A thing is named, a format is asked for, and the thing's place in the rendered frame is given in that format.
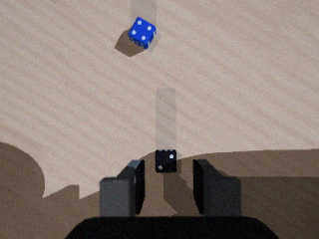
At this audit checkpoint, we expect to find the blue die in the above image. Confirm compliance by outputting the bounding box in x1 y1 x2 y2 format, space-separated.
128 17 157 49

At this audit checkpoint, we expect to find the black die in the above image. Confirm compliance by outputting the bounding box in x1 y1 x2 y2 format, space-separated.
156 149 177 173

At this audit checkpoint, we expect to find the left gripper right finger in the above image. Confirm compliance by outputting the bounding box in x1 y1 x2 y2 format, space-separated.
193 159 241 216

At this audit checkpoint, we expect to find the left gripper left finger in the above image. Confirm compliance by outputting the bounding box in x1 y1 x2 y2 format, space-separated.
100 159 145 217

